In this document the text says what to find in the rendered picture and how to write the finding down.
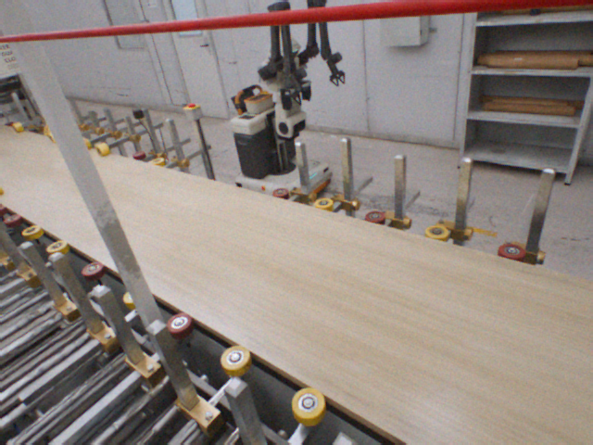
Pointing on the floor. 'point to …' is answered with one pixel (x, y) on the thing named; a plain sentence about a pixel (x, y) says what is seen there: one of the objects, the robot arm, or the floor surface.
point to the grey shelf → (508, 147)
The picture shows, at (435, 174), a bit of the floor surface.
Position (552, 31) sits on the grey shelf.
